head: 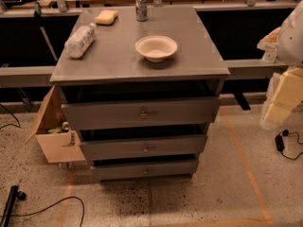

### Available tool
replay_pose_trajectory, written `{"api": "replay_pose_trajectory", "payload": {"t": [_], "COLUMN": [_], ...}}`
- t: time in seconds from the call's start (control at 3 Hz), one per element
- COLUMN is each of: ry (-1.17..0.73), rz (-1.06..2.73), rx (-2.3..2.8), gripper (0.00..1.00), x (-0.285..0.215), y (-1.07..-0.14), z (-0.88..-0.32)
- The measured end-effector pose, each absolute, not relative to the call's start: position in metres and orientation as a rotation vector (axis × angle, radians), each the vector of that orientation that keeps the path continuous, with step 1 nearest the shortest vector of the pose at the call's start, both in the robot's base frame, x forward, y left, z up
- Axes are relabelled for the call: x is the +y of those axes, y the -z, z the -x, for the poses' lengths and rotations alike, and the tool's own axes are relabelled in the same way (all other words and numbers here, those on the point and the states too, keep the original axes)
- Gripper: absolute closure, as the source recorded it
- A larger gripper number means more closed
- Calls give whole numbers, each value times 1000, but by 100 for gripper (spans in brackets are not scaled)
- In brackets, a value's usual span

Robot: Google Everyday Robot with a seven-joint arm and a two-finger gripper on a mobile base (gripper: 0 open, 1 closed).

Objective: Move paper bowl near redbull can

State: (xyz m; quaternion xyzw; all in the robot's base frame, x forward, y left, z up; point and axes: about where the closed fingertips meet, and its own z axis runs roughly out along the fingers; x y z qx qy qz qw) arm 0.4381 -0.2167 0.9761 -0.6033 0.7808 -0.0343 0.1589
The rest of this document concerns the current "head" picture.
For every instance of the black stand base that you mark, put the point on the black stand base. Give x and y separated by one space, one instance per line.
14 194

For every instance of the middle grey drawer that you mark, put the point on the middle grey drawer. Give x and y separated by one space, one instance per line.
143 147

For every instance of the white paper bowl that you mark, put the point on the white paper bowl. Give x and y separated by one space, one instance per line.
156 48

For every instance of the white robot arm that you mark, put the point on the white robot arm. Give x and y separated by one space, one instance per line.
287 40

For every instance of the yellow sponge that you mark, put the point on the yellow sponge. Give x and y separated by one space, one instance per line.
106 17

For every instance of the black power adapter with cable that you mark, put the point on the black power adapter with cable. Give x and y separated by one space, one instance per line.
280 143

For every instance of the top grey drawer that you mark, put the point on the top grey drawer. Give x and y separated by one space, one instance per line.
141 113

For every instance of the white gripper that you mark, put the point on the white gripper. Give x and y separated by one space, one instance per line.
292 40

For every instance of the clear plastic water bottle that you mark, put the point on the clear plastic water bottle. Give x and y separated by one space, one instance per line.
80 41

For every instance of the silver redbull can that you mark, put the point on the silver redbull can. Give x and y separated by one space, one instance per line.
141 10

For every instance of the grey drawer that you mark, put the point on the grey drawer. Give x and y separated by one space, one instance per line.
141 113
143 147
145 170

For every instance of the grey metal rail frame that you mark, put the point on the grey metal rail frame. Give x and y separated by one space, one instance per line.
234 30

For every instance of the bottom grey drawer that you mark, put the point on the bottom grey drawer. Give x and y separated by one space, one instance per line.
145 170

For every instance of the grey drawer cabinet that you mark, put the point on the grey drawer cabinet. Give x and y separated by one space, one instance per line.
112 70

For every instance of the open cardboard box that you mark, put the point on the open cardboard box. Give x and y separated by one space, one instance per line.
58 142

